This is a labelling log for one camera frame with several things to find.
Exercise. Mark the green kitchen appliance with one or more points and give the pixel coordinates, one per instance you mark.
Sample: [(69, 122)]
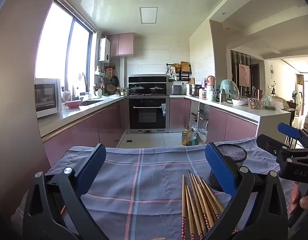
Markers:
[(227, 87)]

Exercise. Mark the narrow pink base cabinet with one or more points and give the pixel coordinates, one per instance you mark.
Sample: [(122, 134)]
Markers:
[(177, 112)]

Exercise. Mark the pink counter end cabinet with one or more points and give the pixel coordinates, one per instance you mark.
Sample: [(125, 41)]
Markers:
[(226, 125)]

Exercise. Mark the white water heater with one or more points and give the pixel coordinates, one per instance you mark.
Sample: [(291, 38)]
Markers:
[(104, 50)]

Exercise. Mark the wooden chopstick red patterned end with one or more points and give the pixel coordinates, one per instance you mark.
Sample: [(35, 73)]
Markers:
[(62, 208)]

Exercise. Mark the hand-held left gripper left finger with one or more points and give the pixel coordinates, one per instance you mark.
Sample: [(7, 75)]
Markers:
[(94, 165)]

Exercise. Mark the white bowl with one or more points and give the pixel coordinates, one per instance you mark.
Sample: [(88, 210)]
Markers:
[(238, 102)]

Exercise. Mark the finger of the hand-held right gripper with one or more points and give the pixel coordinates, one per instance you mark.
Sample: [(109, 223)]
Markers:
[(288, 130), (268, 143)]

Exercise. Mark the checked blue tablecloth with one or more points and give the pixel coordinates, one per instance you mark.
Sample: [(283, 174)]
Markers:
[(156, 180)]

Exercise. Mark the kitchen window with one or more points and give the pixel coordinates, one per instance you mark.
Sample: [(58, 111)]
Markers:
[(56, 42)]

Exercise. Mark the long pink base cabinet run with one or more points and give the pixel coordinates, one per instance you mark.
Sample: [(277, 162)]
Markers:
[(76, 132)]

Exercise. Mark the person's right hand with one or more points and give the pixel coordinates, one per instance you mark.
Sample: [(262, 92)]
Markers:
[(307, 202)]

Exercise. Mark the clear plastic bag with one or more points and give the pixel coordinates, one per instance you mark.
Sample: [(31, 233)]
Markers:
[(273, 103)]

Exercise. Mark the steel kettle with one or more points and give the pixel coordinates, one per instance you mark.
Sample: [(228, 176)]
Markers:
[(124, 92)]

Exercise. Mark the white bottle red label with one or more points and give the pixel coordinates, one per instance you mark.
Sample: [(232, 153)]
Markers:
[(203, 93)]

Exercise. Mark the white plastic bag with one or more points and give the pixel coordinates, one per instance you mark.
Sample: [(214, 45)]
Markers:
[(200, 133)]

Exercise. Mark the silver rice cooker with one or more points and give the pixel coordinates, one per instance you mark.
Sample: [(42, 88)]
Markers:
[(176, 90)]

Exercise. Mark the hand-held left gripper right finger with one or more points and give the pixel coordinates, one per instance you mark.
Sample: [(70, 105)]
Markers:
[(220, 165)]

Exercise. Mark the spotted white cup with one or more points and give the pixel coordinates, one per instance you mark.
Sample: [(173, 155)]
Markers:
[(99, 93)]

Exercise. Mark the pink wall cabinet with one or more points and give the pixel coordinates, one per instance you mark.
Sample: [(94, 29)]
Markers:
[(121, 44)]

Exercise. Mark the wall clock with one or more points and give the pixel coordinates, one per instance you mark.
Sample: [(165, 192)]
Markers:
[(272, 71)]

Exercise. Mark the black wok with lid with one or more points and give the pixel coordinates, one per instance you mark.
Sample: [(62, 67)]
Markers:
[(137, 90)]

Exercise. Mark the wooden cutting board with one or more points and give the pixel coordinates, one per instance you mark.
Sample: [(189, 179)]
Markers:
[(185, 66)]

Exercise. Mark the built-in black oven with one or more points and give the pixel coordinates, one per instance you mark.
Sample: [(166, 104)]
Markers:
[(147, 115)]

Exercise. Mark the woven basket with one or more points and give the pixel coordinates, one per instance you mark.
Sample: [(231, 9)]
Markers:
[(110, 88)]

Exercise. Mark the hanging black pan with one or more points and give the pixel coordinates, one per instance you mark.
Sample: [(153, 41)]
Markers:
[(115, 80)]

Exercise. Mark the bundle of wooden chopsticks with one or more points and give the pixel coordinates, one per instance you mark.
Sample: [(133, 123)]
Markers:
[(193, 205)]

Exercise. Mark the steel stockpot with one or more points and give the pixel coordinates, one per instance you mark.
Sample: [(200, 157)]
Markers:
[(194, 90)]

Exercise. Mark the pink bowl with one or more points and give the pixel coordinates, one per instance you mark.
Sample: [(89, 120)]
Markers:
[(73, 104)]

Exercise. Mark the framed wall picture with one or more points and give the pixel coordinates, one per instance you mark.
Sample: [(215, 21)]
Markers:
[(243, 75)]

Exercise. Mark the clear glass container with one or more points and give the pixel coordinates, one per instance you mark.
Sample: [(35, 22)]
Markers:
[(255, 104)]

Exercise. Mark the black wall rack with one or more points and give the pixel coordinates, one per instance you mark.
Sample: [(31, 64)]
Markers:
[(181, 75)]

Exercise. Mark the yellow cooking oil bottle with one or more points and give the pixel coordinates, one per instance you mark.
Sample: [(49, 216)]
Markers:
[(185, 137)]

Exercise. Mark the pink electric kettle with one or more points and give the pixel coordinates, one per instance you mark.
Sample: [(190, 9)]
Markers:
[(210, 81)]

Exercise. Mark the white countertop oven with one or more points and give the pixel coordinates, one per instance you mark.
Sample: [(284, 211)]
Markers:
[(47, 97)]

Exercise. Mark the black mesh utensil holder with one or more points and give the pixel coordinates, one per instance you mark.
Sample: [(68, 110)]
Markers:
[(231, 155)]

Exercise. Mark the ceiling light panel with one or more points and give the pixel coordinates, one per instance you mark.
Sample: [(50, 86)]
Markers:
[(149, 15)]

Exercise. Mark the black stove hood panel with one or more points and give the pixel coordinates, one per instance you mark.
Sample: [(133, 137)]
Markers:
[(147, 79)]

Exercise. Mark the black pot with lid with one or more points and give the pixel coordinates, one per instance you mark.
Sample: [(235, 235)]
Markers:
[(156, 90)]

